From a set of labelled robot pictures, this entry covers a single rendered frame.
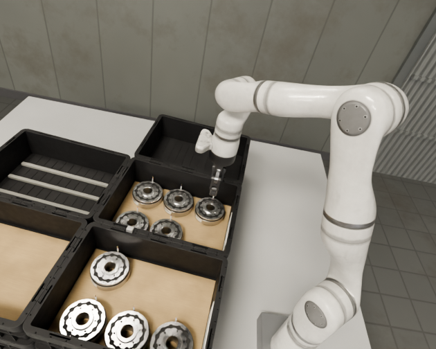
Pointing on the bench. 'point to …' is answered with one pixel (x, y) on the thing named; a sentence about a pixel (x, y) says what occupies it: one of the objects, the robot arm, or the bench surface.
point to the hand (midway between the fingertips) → (215, 184)
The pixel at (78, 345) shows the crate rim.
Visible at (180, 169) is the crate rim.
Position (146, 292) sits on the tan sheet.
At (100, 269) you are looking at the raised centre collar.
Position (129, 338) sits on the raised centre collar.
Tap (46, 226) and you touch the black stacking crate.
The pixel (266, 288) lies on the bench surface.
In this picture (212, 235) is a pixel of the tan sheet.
